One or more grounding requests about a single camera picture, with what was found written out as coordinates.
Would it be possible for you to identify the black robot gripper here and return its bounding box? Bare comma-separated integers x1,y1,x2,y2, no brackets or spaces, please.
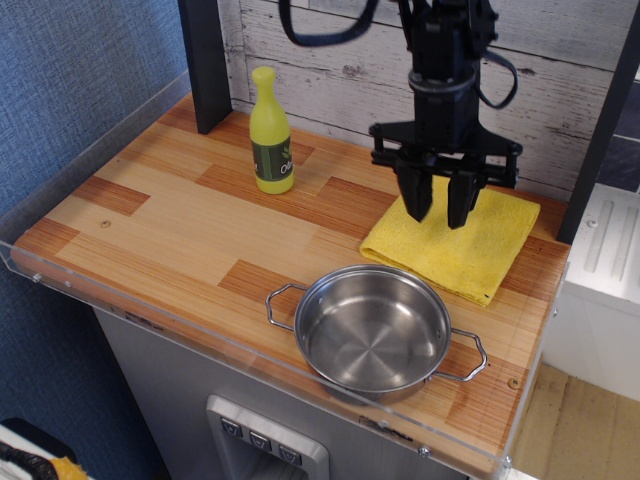
370,87,522,229

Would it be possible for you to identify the yellow towel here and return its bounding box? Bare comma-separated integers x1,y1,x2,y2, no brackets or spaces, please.
360,177,541,307

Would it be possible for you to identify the yellow olive oil bottle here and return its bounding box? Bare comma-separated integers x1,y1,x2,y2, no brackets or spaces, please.
249,66,294,195

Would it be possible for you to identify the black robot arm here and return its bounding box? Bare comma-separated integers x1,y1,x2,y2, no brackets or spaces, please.
370,1,523,229

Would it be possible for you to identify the stainless steel pot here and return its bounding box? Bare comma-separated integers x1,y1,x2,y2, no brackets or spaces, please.
287,264,488,404

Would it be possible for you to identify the white ribbed side unit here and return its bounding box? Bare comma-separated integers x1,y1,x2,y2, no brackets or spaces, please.
542,184,639,400

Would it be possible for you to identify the clear acrylic table guard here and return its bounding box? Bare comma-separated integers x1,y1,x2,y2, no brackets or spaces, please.
1,66,567,476

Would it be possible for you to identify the silver dispenser button panel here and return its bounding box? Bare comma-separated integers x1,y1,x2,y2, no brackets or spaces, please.
206,395,332,479

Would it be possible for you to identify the grey toy fridge cabinet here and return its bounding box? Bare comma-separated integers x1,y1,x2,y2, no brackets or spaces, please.
96,311,465,479

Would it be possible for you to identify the yellow object bottom left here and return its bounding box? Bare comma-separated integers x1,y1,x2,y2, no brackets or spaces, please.
50,457,90,480

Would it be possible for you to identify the dark grey right post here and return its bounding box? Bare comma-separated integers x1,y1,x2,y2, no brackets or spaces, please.
556,6,639,245

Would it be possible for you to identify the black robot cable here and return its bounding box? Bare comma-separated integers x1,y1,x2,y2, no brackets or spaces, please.
277,0,520,110

